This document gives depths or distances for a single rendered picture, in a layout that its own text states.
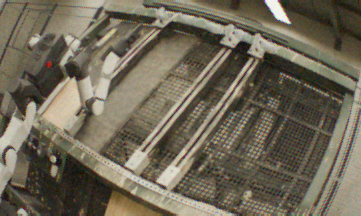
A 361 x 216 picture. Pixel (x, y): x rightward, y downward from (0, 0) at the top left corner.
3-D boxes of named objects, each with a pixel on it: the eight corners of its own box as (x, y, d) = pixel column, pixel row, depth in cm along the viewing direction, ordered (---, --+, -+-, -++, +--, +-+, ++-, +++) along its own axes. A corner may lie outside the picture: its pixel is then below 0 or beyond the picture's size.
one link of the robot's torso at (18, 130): (1, 162, 196) (30, 97, 210) (-10, 150, 204) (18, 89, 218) (14, 172, 209) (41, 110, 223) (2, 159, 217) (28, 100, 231)
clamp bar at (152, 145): (124, 171, 233) (112, 143, 216) (234, 39, 295) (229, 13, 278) (139, 179, 228) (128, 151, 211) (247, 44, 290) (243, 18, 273)
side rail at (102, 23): (26, 110, 289) (22, 100, 281) (106, 23, 346) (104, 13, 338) (29, 113, 286) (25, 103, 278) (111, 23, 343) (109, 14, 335)
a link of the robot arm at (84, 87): (89, 121, 230) (80, 82, 221) (80, 115, 240) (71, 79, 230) (105, 111, 236) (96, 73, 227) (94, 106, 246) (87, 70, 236)
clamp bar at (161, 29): (64, 133, 257) (53, 107, 240) (169, 21, 319) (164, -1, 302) (73, 140, 252) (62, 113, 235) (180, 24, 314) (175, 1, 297)
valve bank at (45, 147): (11, 147, 249) (18, 117, 251) (22, 151, 262) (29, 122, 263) (47, 181, 226) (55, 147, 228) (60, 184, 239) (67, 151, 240)
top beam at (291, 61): (105, 18, 342) (103, 9, 335) (112, 11, 347) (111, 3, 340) (352, 101, 240) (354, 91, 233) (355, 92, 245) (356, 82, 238)
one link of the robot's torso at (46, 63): (37, 78, 201) (74, 29, 215) (13, 65, 216) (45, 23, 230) (55, 109, 224) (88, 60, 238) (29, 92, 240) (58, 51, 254)
